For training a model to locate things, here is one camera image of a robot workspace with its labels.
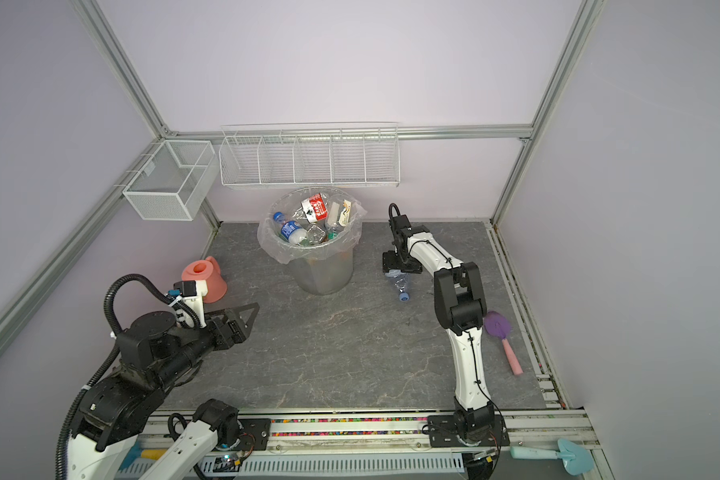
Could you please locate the cream label green-band bottle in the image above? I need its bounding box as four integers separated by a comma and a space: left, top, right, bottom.
325, 200, 353, 240

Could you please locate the white slotted cable duct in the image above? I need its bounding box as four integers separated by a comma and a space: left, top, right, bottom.
202, 453, 466, 478

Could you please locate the long white wire basket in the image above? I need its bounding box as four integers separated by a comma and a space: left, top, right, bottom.
218, 122, 401, 189

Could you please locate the pink watering can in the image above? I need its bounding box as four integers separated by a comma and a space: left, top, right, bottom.
181, 256, 228, 304

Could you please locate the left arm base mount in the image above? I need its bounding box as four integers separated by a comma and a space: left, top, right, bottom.
233, 417, 272, 452

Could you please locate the grey mesh trash bin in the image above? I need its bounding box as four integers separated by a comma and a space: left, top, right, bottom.
275, 187, 361, 296

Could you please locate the blue yellow garden fork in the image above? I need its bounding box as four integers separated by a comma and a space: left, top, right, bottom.
120, 445, 166, 470

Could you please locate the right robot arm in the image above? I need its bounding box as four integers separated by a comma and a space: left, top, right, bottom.
382, 203, 496, 443

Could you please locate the teal garden shovel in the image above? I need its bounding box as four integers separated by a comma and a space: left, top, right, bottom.
510, 439, 595, 476

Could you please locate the colourful label blue-cap bottle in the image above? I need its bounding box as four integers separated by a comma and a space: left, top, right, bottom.
385, 269, 410, 302

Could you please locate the small white mesh basket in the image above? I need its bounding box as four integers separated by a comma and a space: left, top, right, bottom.
124, 140, 220, 221

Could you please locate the clear plastic bin liner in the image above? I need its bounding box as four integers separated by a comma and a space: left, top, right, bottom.
257, 186, 367, 264

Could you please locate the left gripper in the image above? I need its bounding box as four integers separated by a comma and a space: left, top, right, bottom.
155, 302, 260, 389

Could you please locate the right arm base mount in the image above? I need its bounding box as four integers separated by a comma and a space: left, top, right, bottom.
422, 413, 510, 448

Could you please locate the red white label bottle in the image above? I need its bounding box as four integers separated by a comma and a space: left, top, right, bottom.
301, 193, 328, 224

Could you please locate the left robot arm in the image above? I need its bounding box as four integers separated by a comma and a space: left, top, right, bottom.
55, 274, 259, 479

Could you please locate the small blue-cap water bottle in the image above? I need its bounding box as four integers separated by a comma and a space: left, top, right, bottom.
273, 212, 308, 245

